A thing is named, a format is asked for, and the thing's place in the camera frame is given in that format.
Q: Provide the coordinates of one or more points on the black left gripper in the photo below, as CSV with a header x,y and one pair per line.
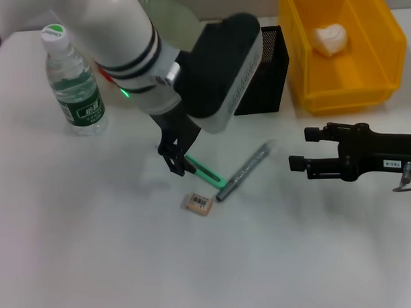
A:
x,y
177,128

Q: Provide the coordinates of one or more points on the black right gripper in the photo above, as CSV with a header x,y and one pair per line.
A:
x,y
377,154

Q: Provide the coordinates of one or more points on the green utility knife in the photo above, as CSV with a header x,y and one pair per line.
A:
x,y
209,177

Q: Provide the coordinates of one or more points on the beige barcode eraser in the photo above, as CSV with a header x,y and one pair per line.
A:
x,y
198,202

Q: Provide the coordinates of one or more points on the white paper ball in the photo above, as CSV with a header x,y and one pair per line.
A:
x,y
330,39

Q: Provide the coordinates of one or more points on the clear green-label water bottle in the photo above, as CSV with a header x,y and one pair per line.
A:
x,y
78,97

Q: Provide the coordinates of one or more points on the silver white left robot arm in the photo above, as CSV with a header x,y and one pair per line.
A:
x,y
120,35

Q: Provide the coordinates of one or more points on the grey marker pen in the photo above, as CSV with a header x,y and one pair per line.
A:
x,y
243,171

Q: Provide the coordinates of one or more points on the black mesh pen holder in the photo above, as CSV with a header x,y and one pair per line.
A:
x,y
267,91

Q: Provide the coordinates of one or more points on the green glass fruit bowl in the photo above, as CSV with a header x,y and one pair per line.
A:
x,y
173,16

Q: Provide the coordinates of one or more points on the yellow plastic bin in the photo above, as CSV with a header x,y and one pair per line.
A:
x,y
348,78

